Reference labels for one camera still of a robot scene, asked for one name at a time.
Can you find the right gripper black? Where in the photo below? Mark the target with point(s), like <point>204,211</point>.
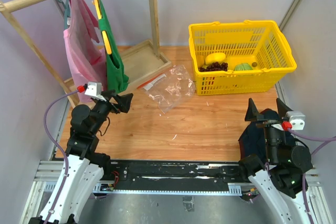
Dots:
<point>252,113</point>

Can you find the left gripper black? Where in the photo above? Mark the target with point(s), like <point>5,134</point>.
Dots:
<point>123,101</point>

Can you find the green cabbage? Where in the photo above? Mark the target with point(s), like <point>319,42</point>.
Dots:
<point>243,67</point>

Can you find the clear zip top bag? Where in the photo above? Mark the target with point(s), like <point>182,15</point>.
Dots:
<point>170,89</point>

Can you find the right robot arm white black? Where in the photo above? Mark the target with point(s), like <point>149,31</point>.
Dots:
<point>281,180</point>

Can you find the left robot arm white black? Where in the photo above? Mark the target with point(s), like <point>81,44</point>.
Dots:
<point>83,167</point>

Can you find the green shirt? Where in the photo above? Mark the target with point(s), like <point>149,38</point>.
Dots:
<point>116,78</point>

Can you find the dark navy cloth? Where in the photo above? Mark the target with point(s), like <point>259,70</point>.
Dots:
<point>252,140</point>

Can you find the wooden clothes rack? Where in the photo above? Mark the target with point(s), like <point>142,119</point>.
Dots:
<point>142,62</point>

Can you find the pink shirt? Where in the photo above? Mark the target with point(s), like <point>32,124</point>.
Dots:
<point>87,63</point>

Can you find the yellow hanger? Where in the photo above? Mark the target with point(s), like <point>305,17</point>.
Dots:
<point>103,32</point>

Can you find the dark red grapes bunch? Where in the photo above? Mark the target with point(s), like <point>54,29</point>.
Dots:
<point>214,67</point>

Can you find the yellow plastic basket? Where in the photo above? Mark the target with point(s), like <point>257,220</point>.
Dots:
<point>259,41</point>

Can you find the yellow mango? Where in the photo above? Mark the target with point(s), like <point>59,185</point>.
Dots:
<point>215,57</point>

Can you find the teal hanger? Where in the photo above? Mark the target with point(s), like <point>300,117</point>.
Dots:
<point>66,12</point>

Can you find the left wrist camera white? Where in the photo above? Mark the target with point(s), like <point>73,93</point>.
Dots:
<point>93,90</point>

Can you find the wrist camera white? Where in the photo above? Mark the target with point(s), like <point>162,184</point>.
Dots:
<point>93,90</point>
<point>293,120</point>

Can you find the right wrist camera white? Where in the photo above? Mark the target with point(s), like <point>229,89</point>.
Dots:
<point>293,120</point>

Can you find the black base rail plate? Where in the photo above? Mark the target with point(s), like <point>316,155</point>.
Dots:
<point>172,178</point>

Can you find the aluminium frame rail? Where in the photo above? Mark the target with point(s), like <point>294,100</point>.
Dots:
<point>48,173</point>

